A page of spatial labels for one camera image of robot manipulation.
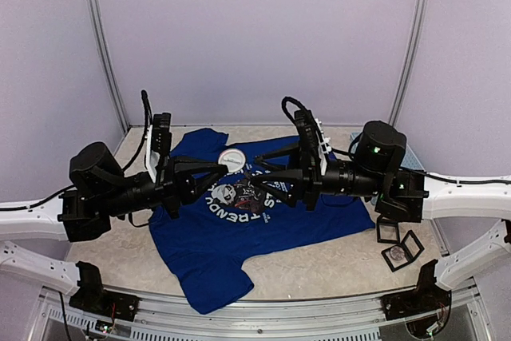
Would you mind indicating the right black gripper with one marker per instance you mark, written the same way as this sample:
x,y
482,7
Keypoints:
x,y
306,181

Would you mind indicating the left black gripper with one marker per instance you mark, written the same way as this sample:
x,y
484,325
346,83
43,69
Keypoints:
x,y
175,182

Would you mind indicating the round brooch badge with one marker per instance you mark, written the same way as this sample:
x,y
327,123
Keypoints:
x,y
233,159

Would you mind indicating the blue printed t-shirt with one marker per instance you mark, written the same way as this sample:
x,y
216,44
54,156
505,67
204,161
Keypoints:
x,y
205,247

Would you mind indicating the black display box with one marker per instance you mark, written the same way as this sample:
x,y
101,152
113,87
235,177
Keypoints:
x,y
413,248
387,231

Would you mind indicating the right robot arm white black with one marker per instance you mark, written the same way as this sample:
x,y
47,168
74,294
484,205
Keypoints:
x,y
372,169

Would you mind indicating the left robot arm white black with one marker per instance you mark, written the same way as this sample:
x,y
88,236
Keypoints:
x,y
100,191

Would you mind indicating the round brooch in box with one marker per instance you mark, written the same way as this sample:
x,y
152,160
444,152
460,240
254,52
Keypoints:
x,y
397,254

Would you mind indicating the light blue plastic basket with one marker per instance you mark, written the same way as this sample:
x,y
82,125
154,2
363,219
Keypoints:
x,y
409,161

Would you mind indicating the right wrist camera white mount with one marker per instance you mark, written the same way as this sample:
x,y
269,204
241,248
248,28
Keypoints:
x,y
314,146

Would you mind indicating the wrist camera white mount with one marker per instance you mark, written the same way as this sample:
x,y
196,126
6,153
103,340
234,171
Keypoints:
x,y
158,145
314,146

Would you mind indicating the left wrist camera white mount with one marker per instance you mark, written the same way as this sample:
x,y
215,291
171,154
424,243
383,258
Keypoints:
x,y
158,145

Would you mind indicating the front aluminium rail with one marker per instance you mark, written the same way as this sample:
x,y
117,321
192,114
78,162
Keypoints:
x,y
169,317

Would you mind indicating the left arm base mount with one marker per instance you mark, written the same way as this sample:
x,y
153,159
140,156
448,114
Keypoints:
x,y
109,303

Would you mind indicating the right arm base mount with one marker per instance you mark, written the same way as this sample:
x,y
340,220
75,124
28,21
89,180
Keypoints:
x,y
426,296

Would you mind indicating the left aluminium frame post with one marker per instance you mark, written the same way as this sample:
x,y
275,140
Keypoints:
x,y
107,65

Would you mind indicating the aluminium frame post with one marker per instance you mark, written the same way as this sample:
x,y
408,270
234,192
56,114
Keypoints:
x,y
107,65
412,45

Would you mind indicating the right aluminium frame post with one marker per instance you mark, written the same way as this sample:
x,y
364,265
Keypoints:
x,y
412,45

